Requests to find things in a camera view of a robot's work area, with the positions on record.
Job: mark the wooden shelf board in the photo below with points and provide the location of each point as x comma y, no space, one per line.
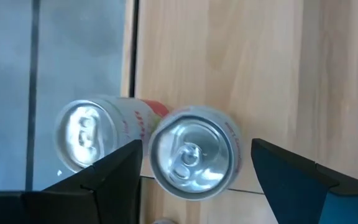
259,62

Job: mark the black table frame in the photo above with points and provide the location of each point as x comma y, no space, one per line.
134,46

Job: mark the short silver can red print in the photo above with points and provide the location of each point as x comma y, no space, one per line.
194,155
85,133

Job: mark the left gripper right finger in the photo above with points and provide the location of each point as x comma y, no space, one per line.
306,199

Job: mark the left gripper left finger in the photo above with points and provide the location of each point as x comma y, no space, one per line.
104,199

